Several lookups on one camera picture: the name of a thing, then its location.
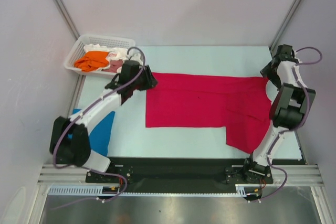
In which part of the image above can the orange t shirt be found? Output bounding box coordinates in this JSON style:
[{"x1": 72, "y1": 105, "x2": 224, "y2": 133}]
[{"x1": 73, "y1": 51, "x2": 110, "y2": 72}]

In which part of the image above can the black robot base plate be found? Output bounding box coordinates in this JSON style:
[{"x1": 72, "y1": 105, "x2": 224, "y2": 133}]
[{"x1": 83, "y1": 155, "x2": 308, "y2": 193}]

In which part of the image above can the white slotted cable duct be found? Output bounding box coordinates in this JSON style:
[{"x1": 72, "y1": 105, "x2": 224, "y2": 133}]
[{"x1": 49, "y1": 183, "x2": 262, "y2": 197}]

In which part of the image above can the white plastic basket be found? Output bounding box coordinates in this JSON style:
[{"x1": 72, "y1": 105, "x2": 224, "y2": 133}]
[{"x1": 64, "y1": 35, "x2": 135, "y2": 78}]

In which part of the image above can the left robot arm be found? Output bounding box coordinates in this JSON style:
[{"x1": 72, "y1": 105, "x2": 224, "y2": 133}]
[{"x1": 49, "y1": 60, "x2": 157, "y2": 182}]

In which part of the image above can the maroon t shirt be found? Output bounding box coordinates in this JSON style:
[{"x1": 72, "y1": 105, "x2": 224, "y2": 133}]
[{"x1": 107, "y1": 60, "x2": 123, "y2": 73}]

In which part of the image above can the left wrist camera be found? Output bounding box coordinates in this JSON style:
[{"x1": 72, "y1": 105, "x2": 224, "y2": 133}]
[{"x1": 129, "y1": 53, "x2": 143, "y2": 65}]

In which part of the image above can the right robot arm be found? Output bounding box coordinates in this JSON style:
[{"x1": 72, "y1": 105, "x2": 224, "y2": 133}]
[{"x1": 225, "y1": 44, "x2": 316, "y2": 184}]

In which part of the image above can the aluminium frame post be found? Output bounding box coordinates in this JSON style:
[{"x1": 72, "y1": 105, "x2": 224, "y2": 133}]
[
  {"x1": 269, "y1": 0, "x2": 304, "y2": 53},
  {"x1": 52, "y1": 0, "x2": 80, "y2": 40}
]

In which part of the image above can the left aluminium frame post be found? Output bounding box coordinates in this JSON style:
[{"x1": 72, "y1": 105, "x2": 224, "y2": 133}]
[{"x1": 52, "y1": 0, "x2": 80, "y2": 40}]

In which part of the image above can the red t shirt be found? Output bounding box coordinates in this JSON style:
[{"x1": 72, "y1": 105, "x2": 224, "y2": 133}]
[{"x1": 145, "y1": 72, "x2": 271, "y2": 154}]

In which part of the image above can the white t shirt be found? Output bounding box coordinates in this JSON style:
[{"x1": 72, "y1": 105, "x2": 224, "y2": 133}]
[{"x1": 83, "y1": 44, "x2": 128, "y2": 73}]

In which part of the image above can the right aluminium frame post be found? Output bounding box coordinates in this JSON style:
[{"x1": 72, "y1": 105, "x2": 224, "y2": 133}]
[{"x1": 269, "y1": 0, "x2": 304, "y2": 53}]

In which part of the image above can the folded blue t shirt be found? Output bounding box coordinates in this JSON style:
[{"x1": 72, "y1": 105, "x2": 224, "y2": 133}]
[{"x1": 67, "y1": 111, "x2": 115, "y2": 156}]

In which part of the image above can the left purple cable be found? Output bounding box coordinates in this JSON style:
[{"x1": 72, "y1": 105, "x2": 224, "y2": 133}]
[{"x1": 48, "y1": 47, "x2": 146, "y2": 210}]

